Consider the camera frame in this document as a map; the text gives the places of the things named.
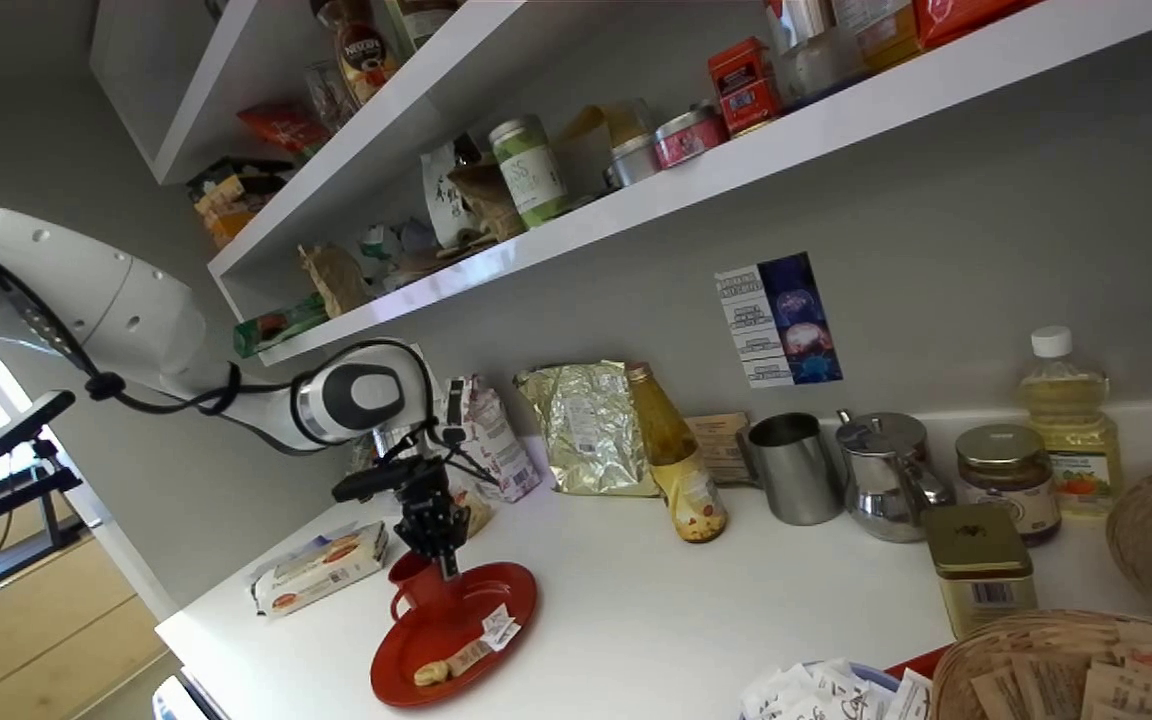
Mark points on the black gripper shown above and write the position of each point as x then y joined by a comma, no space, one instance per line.
429,501

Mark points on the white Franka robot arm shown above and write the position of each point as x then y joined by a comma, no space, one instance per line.
110,304

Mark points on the stainless steel cup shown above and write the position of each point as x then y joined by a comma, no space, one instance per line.
792,464

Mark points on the white tea bag packet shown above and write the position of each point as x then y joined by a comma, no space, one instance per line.
502,625

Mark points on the white butter carton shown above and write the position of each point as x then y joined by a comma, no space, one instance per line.
321,564

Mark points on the small tan cookie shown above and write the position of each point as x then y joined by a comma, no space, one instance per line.
434,671

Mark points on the red round plate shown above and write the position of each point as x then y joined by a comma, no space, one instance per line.
471,664

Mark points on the white patterned paper bag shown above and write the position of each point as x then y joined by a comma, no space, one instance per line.
502,441

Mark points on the gold foil bag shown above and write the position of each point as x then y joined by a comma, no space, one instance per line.
590,426

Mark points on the yellow glass bottle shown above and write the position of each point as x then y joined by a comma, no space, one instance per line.
680,481

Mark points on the green plastic packets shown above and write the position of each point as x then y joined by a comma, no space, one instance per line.
279,327

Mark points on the brown paper bag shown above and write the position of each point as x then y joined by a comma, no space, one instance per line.
332,279

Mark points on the white printed snack bag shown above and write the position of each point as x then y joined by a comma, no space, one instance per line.
449,193

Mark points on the wooden drawer cabinet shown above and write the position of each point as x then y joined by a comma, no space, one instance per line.
30,640

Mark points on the pile of white sachets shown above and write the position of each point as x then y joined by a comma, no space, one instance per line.
829,689

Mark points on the tan paper pouch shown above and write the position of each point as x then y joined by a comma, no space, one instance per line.
599,145

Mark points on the silver tin can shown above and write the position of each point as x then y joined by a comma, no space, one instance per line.
630,162

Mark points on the orange snack packet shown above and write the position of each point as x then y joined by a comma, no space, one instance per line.
282,129

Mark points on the stainless steel teapot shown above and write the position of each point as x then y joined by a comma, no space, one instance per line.
886,472

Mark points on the pink tin can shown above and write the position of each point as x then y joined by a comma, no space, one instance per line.
689,139

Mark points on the red serving tray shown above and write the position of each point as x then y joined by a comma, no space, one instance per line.
919,661

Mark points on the gold tin box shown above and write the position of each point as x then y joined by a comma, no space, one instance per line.
976,561

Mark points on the red cardboard box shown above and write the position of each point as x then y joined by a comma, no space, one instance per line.
740,85

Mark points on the glass jar gold lid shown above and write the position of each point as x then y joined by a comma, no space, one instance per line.
1007,481

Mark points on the tall glass jar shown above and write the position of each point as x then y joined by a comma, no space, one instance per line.
809,55

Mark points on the clear cooking oil bottle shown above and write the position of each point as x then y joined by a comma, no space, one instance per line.
1068,426

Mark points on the wicker basket with packets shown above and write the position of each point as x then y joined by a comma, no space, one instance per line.
1082,664

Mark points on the blue white wall poster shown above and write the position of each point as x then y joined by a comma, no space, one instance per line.
777,323

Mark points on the short white wall shelf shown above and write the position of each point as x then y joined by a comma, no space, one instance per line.
201,92

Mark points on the long white wall shelf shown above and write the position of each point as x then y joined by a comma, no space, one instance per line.
763,155

